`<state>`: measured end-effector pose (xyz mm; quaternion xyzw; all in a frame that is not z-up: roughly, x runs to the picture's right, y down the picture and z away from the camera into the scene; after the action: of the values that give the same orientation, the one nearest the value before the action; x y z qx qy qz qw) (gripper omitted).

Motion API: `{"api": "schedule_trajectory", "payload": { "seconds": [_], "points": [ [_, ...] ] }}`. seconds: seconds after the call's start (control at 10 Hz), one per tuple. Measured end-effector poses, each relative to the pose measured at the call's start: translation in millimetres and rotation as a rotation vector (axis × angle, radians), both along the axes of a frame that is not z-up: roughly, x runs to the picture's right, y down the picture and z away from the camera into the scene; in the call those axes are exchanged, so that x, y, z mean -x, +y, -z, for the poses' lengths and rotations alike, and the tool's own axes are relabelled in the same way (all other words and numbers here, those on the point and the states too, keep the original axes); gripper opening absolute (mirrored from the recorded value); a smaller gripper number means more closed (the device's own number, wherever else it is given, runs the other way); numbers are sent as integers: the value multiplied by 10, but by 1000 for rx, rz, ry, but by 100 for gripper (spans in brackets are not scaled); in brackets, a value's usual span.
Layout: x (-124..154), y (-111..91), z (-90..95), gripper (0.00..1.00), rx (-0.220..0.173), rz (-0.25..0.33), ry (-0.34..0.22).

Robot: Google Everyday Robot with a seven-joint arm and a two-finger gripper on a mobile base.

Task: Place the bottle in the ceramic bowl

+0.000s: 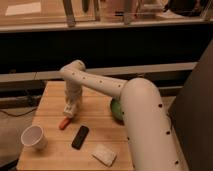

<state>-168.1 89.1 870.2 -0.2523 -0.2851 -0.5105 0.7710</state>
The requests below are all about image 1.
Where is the white sponge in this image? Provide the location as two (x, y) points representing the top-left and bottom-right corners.
(92, 144), (117, 167)

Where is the black rectangular block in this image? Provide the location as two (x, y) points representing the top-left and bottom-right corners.
(71, 126), (89, 150)

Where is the white paper cup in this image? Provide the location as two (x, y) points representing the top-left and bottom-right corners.
(21, 125), (47, 150)

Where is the black floor cable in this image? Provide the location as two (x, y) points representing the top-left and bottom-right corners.
(0, 105), (38, 118)

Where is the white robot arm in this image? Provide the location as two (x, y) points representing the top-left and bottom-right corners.
(60, 60), (183, 171)

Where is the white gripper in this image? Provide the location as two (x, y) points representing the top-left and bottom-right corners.
(63, 88), (82, 118)

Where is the green ceramic bowl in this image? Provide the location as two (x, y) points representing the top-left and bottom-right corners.
(110, 99), (123, 121)

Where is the orange carrot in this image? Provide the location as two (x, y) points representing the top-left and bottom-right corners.
(59, 117), (71, 130)

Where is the dark panel at right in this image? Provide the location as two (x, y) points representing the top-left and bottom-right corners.
(169, 39), (213, 171)

